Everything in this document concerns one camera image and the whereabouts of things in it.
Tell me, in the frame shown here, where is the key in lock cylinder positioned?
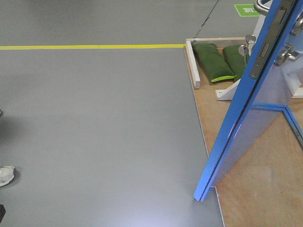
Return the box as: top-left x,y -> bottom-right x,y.
238,34 -> 256,66

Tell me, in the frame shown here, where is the green floor sign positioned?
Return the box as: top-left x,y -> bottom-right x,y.
234,4 -> 260,17

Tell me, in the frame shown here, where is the white diagonal brace beam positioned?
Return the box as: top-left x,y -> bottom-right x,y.
215,83 -> 303,104

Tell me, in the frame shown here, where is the yellow floor tape line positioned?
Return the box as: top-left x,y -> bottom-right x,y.
0,44 -> 185,50

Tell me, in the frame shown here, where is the steel door lever handle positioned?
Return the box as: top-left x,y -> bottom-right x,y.
254,0 -> 270,15

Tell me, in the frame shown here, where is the plywood base platform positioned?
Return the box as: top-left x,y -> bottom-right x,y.
183,37 -> 303,227

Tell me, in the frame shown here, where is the dark blue rope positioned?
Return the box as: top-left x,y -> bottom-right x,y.
194,0 -> 221,40

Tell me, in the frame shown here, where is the green sandbag near white rail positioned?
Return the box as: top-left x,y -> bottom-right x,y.
192,42 -> 236,83

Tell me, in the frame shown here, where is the green sandbag under brace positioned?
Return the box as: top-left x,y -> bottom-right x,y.
223,45 -> 246,82

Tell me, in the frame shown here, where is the steel thumb-turn lock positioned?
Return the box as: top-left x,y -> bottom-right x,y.
275,43 -> 300,66

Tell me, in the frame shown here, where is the blue door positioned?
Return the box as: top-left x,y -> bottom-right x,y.
194,0 -> 303,201

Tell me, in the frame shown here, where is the steel lock edge plate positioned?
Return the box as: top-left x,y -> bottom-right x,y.
250,0 -> 295,79

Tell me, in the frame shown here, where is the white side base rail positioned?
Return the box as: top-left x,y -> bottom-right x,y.
185,40 -> 201,89

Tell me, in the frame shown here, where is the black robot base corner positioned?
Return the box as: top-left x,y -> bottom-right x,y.
0,204 -> 6,222

